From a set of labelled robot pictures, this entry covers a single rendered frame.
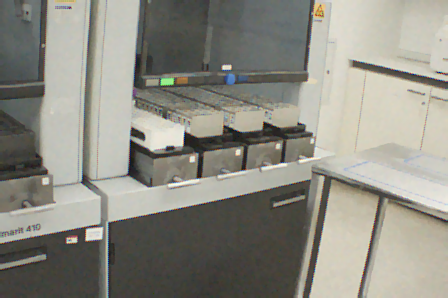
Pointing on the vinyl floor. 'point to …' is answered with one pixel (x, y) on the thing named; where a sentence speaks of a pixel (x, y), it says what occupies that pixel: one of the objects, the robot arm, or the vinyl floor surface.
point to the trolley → (414, 160)
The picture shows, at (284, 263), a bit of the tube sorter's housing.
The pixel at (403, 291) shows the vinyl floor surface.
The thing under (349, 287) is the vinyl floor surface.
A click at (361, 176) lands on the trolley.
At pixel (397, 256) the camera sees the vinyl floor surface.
